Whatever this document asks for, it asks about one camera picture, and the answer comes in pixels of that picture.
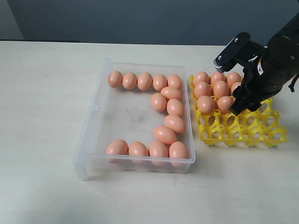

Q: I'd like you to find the brown egg second row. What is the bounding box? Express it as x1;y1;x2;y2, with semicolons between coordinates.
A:
160;86;182;100

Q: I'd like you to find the brown egg third row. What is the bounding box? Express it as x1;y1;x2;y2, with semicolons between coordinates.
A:
151;93;167;112
194;82;211;99
166;98;184;117

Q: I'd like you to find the brown egg fifth row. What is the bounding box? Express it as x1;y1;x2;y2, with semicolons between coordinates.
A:
197;96;215;114
216;96;234;114
153;126;177;145

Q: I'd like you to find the brown egg front row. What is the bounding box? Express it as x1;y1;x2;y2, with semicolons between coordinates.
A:
106;139;128;155
169;141;188;170
128;141;149;156
149;140;169;158

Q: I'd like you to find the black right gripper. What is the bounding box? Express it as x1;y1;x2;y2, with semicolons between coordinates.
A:
229;14;299;116

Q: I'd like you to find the clear plastic egg box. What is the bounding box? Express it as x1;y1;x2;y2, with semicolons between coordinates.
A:
73;58;196;181

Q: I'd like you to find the brown egg top row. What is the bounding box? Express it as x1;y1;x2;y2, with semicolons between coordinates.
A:
137;72;153;91
167;74;182;90
107;71;123;88
153;74;167;91
122;72;138;90

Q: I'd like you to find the brown egg fourth row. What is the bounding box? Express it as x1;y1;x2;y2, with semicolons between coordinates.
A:
213;80;229;99
164;115;185;134
230;82;242;94

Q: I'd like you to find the yellow plastic egg tray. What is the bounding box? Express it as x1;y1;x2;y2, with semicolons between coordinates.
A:
190;76;287;146

